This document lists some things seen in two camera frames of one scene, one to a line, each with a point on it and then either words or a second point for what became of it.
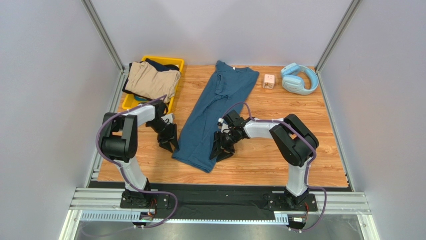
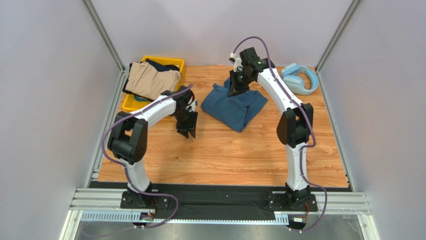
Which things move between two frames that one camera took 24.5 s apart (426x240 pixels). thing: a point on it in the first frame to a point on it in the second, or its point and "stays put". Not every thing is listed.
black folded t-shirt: (158, 66) stays put
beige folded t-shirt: (144, 80) stays put
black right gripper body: (223, 141) to (237, 81)
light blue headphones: (293, 83) stays put
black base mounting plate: (214, 199) stays put
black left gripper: (169, 136) to (190, 126)
